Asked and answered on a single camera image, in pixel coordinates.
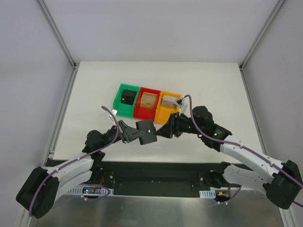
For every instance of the right white cable duct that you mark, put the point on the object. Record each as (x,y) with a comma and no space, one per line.
(210,194)

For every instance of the yellow plastic bin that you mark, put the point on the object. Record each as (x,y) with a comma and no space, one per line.
(163,112)

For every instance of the black leather card holder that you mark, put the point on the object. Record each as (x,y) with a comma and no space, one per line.
(147,126)

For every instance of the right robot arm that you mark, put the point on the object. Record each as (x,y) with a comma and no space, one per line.
(280,181)

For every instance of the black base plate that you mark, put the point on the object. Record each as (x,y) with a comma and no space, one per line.
(184,180)

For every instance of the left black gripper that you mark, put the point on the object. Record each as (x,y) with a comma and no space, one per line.
(121,131)

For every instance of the left aluminium frame post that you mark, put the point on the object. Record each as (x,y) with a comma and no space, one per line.
(57,34)

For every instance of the green plastic bin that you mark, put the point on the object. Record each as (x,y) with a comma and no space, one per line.
(122,109)

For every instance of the aluminium frame post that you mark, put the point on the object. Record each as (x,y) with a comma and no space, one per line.
(264,29)
(57,34)

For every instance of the red plastic bin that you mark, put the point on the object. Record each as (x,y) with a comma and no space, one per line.
(145,113)

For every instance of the black card stack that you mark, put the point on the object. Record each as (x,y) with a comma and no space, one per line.
(128,97)

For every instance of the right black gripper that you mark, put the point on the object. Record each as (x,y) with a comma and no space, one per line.
(175,126)

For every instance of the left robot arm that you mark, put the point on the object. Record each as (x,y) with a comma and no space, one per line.
(45,186)

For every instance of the gold card stack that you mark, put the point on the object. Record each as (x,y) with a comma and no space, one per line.
(148,100)

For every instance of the right aluminium frame post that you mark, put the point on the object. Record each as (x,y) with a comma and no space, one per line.
(264,29)

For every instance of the silver card stack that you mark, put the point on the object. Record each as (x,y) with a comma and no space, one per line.
(168,101)

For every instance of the white cable duct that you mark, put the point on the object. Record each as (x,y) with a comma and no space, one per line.
(89,191)
(210,194)

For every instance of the left white cable duct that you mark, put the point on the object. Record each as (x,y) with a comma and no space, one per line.
(89,191)

